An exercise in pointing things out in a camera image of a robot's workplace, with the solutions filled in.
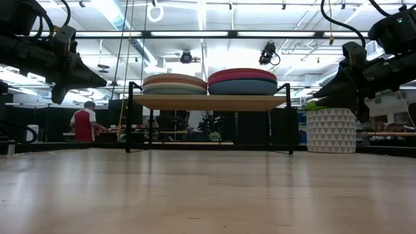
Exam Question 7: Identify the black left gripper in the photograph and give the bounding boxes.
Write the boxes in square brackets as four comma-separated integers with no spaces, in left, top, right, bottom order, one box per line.
[45,48,108,105]

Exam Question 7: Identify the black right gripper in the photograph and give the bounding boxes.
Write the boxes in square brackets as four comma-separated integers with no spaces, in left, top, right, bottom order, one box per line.
[313,60,404,123]

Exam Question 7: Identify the light grey plate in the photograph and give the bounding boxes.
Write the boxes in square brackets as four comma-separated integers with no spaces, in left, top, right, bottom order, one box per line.
[142,82,208,92]

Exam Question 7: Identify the terracotta brown plate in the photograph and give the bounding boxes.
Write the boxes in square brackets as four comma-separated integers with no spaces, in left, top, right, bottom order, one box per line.
[142,77,208,88]

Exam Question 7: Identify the peach plate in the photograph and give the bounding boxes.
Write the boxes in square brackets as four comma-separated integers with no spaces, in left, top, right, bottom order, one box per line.
[144,73,206,86]

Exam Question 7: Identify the pink plate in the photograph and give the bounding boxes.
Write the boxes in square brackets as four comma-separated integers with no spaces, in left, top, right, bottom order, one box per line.
[207,71,278,88]

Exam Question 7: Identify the green plant leaves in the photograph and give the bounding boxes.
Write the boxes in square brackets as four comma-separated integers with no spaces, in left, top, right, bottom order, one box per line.
[304,100,329,112]

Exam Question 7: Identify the white triangle-patterned plant pot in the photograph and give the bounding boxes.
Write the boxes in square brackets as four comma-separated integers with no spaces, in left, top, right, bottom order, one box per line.
[305,107,358,154]

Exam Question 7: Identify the person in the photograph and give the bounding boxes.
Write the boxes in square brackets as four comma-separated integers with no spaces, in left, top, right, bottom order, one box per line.
[69,100,107,142]

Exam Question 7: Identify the wooden background bench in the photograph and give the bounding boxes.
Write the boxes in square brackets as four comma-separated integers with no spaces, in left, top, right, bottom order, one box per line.
[357,131,416,138]

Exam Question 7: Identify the white cylindrical container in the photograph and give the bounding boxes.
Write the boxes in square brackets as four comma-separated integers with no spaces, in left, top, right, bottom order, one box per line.
[25,124,40,144]

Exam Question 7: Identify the black overhead light beam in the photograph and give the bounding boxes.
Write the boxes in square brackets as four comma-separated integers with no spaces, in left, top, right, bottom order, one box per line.
[29,30,370,40]

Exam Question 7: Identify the leafy background plant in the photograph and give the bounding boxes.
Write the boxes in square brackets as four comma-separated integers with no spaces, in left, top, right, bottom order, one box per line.
[197,115,226,143]

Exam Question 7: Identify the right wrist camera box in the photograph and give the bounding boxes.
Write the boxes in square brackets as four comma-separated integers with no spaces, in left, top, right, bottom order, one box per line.
[342,41,368,69]

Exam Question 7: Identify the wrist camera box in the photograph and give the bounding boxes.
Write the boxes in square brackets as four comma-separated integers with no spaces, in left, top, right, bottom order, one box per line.
[342,41,368,69]
[50,25,78,55]

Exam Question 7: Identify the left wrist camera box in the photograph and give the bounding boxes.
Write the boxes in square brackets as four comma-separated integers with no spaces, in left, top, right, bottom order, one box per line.
[50,25,78,55]

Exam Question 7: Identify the black base cable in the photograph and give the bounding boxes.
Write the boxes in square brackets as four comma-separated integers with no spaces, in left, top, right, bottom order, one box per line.
[0,118,39,146]

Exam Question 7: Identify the long black cable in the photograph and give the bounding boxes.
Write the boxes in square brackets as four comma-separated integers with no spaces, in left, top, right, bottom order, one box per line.
[110,0,130,102]

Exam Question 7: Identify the black rig frame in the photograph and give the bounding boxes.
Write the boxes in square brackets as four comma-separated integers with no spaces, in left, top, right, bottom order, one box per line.
[0,140,416,159]

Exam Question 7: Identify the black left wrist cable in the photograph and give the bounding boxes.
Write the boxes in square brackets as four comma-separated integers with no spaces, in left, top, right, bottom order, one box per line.
[31,0,72,40]

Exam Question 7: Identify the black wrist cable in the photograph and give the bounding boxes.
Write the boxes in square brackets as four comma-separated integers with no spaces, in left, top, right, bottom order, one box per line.
[31,0,72,40]
[320,0,368,48]

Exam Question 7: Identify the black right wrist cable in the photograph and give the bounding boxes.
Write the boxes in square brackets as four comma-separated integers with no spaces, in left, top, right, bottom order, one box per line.
[320,0,368,48]

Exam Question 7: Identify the black overhead camera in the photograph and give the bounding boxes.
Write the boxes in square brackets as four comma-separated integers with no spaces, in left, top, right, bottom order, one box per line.
[259,41,281,66]

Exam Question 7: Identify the white hanging ring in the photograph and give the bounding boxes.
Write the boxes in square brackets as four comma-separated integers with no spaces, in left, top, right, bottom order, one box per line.
[146,2,165,23]

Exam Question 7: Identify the round black ceiling camera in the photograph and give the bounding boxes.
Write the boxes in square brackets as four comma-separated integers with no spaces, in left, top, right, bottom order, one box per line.
[179,50,193,64]

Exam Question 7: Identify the wooden shelf with black frame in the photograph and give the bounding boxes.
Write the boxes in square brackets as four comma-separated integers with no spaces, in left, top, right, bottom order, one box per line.
[125,81,295,155]

